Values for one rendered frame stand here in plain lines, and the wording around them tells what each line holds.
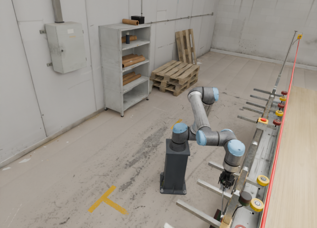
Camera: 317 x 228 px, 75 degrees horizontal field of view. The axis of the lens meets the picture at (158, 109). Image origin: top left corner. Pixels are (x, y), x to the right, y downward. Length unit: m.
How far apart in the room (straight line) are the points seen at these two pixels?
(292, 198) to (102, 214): 1.77
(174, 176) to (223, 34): 7.51
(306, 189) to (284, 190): 0.17
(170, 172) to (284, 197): 1.18
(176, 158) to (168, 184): 0.42
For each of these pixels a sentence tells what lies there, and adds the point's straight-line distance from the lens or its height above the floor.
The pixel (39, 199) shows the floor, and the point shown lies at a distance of 2.83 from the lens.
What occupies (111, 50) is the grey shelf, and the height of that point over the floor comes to 1.20.
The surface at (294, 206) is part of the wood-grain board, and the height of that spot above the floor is 0.90.
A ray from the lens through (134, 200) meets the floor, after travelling 2.59.
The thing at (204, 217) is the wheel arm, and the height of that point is 0.86.
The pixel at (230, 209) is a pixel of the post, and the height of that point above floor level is 1.00.
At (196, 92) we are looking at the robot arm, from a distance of 1.67.
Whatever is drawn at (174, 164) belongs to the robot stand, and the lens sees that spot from 2.36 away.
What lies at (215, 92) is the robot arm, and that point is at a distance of 1.76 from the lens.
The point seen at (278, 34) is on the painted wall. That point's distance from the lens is 8.99.
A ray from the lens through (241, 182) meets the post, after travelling 1.58.
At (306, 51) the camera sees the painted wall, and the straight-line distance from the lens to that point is 9.08.
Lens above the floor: 2.07
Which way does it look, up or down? 29 degrees down
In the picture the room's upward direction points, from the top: 4 degrees clockwise
